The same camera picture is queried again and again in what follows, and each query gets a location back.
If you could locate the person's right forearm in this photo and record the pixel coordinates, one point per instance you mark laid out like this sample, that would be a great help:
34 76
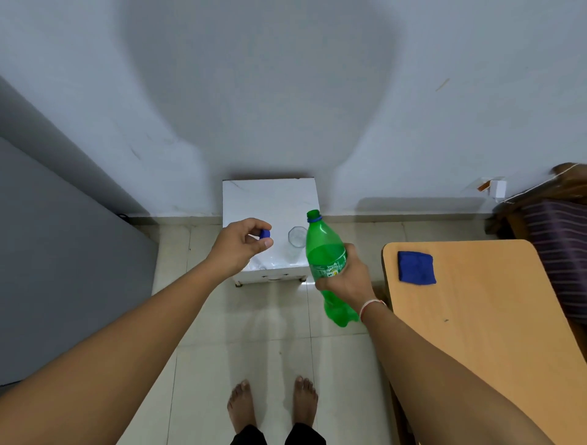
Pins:
449 389

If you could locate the person's right hand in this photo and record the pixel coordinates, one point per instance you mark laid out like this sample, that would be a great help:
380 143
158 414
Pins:
353 286

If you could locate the person's left hand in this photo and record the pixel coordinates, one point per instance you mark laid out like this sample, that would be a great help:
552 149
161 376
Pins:
231 250

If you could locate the white wall socket plug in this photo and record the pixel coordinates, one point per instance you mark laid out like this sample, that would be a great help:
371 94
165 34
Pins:
497 188

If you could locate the person's left forearm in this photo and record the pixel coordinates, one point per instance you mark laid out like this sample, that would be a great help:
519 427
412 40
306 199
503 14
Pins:
105 367

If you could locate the black trousers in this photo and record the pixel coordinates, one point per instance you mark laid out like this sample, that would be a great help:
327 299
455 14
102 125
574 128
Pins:
247 435

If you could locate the person's foot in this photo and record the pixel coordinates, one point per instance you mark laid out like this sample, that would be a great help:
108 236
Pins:
306 403
241 408

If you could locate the blue folded cloth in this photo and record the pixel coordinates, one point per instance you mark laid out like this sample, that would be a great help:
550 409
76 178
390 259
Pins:
416 268

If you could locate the blue bottle cap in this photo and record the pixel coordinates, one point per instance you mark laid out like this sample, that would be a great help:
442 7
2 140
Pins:
265 234

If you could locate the clear drinking glass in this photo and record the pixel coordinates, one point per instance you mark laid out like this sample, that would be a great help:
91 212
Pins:
297 237

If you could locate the green plastic bottle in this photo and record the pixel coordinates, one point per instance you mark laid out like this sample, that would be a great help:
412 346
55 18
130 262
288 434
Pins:
325 247

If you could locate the wooden table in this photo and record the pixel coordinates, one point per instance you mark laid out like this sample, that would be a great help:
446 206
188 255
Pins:
481 344

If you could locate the person's left foot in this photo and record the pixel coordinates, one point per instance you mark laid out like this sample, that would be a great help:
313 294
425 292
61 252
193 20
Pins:
241 408

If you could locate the pink thread wrist band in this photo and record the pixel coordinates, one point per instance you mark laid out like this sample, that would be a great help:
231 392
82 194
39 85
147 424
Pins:
369 306

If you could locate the person's right foot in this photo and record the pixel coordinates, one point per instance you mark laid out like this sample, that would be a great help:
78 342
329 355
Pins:
306 403

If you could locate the wooden sofa purple upholstery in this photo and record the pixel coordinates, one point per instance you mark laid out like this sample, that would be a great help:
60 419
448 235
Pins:
555 247

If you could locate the white marble drawer cabinet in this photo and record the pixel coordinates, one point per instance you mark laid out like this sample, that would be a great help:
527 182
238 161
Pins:
270 201

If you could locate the grey refrigerator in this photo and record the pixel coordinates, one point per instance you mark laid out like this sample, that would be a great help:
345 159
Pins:
69 275

